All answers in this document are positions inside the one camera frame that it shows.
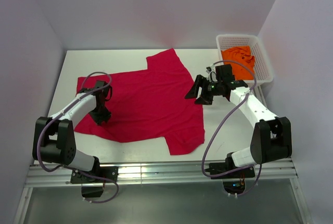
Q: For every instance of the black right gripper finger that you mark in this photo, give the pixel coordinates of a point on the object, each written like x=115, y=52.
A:
x=204, y=99
x=198, y=83

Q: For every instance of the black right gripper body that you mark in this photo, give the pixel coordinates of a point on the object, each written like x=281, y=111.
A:
x=213, y=88

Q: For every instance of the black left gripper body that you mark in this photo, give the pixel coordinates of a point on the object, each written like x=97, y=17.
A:
x=101, y=107

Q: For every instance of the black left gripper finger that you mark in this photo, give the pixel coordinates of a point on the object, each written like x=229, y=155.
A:
x=105, y=115
x=96, y=118

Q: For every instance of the red t shirt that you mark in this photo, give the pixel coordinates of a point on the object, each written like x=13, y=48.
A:
x=150, y=103

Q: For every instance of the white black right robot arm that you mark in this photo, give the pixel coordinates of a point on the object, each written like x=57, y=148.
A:
x=271, y=138

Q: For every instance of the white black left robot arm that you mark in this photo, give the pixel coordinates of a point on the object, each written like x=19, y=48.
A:
x=54, y=139

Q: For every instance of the orange t shirt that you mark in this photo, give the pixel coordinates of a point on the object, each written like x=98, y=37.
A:
x=242, y=55

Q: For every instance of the white perforated plastic basket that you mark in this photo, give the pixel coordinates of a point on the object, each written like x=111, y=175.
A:
x=262, y=69

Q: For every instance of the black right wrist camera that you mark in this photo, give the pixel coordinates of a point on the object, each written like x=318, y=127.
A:
x=220, y=73

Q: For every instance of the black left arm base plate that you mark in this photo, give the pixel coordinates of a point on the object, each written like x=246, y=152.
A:
x=104, y=174

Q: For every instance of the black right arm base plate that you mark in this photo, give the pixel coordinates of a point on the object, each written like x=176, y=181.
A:
x=221, y=170

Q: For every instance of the aluminium table edge rail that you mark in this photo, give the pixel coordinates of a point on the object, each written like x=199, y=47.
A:
x=153, y=173

